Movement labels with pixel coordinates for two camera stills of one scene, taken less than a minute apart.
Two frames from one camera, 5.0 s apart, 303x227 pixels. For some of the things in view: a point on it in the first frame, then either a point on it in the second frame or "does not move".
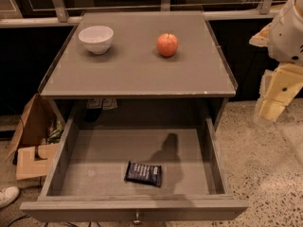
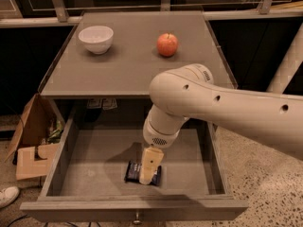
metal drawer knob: [136, 220] does not move
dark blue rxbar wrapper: [142, 173] does not move
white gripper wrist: [286, 37] → [156, 137]
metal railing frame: [57, 12] does not move
